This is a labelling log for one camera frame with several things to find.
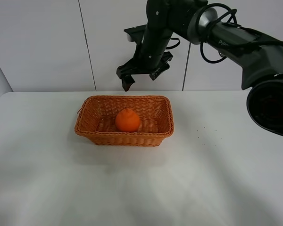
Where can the orange wicker basket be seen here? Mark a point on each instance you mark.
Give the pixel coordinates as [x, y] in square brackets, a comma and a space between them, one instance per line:
[96, 120]

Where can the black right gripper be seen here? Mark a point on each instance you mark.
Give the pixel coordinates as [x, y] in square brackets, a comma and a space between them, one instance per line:
[150, 57]

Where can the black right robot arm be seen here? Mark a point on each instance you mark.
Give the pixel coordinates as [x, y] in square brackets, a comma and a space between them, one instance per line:
[259, 55]

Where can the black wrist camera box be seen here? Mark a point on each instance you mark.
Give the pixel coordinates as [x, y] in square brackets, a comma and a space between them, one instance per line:
[135, 34]

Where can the orange fruit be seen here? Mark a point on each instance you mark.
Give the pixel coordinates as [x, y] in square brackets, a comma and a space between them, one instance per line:
[127, 120]

